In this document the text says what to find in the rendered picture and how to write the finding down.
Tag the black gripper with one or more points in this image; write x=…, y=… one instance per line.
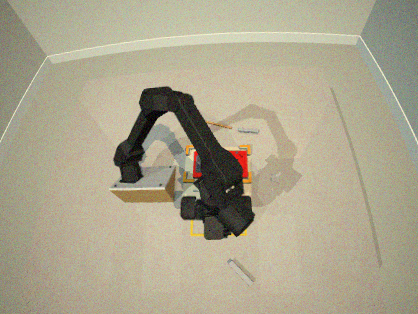
x=192, y=211

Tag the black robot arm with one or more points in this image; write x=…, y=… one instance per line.
x=220, y=169

